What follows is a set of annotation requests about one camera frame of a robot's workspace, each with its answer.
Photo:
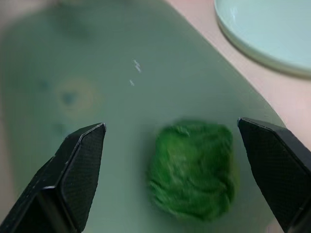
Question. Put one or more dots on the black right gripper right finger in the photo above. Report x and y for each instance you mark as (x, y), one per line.
(281, 170)

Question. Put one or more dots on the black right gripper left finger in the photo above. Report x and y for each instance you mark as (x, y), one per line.
(73, 174)

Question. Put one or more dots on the large pale green plate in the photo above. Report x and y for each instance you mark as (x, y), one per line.
(136, 72)

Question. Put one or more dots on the light green plate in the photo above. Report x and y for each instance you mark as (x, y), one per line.
(269, 31)

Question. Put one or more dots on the green lettuce toy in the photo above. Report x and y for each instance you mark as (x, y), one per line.
(193, 170)

